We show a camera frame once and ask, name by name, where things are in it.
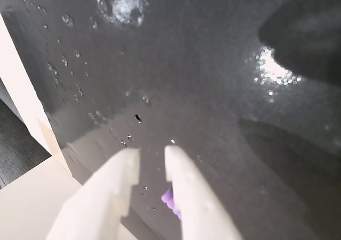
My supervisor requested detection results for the black mat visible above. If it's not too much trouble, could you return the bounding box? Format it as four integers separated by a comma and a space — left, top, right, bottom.
0, 0, 341, 240

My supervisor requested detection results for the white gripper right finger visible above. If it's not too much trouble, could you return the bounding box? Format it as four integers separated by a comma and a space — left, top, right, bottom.
164, 145, 243, 240

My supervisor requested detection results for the purple ribbed pen grip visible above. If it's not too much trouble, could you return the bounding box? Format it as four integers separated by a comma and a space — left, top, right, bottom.
161, 187, 183, 220

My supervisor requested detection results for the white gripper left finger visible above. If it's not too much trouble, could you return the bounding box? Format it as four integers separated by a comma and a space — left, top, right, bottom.
45, 147, 140, 240

